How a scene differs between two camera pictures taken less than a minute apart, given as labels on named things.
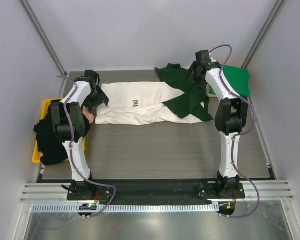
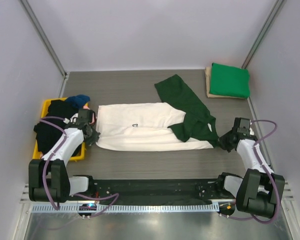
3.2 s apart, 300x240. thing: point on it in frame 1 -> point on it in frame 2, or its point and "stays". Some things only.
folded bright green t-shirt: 239,79 stays
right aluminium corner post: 263,31 stays
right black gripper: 201,84 -> 222,143
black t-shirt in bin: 52,150 stays
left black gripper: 102,99 -> 94,137
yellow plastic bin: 36,155 stays
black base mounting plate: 154,189 stays
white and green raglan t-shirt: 177,99 -> 176,123
